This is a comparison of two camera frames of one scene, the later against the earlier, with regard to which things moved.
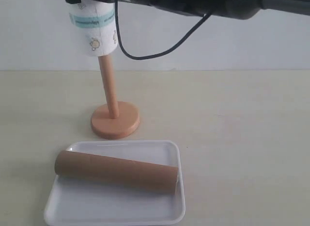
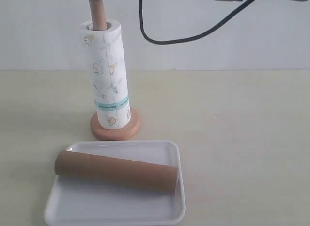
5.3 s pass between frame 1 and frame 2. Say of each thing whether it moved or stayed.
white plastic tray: stayed
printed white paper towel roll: moved
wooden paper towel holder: moved
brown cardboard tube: stayed
